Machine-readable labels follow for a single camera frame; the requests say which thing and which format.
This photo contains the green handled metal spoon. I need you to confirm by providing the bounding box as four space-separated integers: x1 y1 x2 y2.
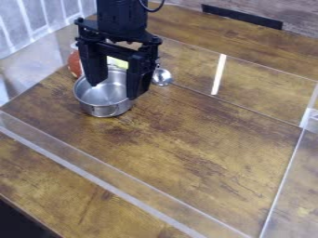
106 56 174 87

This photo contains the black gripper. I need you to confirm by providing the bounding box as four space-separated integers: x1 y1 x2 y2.
75 0 164 99

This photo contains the black bar on table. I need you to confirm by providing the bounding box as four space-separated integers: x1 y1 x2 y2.
202 4 284 30

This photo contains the black cable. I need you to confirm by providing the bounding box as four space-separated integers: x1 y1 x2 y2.
138 0 168 13

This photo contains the red white toy mushroom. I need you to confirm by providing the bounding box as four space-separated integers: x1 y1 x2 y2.
67 50 82 78

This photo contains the silver metal pot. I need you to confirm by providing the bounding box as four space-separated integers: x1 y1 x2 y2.
74 66 134 118

